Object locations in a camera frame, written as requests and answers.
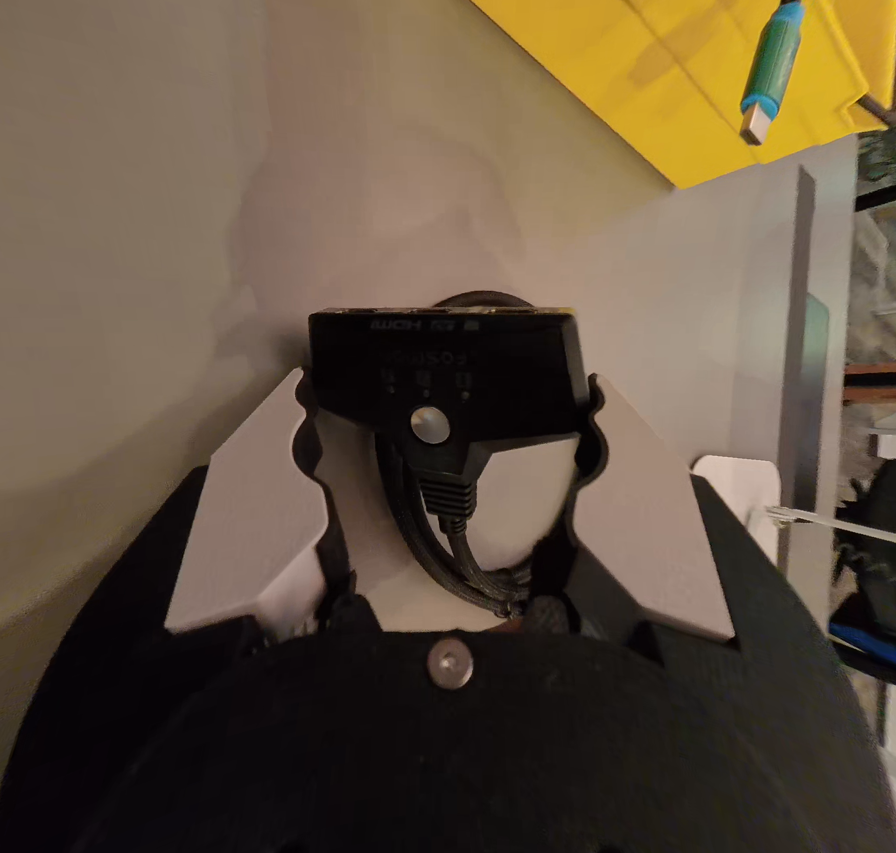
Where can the black hdmi switch box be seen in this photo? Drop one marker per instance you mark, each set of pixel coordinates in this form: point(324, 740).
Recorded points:
point(448, 377)

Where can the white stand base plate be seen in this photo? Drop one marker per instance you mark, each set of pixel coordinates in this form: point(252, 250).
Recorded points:
point(756, 496)

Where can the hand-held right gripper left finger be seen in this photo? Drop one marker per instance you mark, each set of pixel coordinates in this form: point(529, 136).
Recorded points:
point(238, 517)

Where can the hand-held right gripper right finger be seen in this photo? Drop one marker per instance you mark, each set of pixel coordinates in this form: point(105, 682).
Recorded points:
point(658, 517)

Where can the yellow plastic bin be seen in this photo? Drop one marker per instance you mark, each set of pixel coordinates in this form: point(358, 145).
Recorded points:
point(644, 41)

